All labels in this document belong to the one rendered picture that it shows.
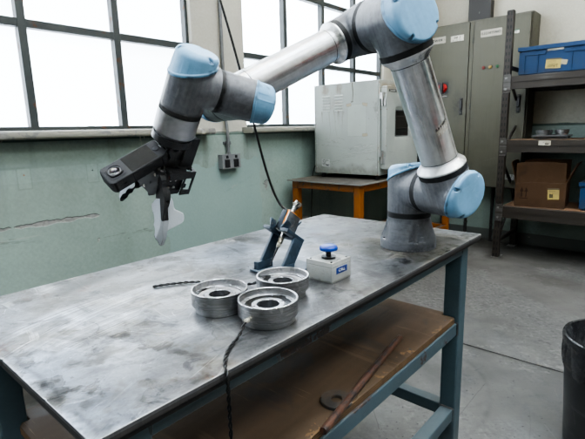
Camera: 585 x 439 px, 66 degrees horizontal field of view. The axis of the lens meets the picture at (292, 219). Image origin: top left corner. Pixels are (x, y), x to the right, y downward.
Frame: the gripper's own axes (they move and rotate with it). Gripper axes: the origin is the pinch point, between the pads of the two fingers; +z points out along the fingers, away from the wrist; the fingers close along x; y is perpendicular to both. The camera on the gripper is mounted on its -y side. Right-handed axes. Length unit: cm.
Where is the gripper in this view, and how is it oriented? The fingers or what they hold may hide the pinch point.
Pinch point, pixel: (137, 223)
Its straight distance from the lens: 93.2
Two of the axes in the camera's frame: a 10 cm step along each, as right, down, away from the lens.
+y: 6.2, -1.4, 7.7
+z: -3.9, 8.0, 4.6
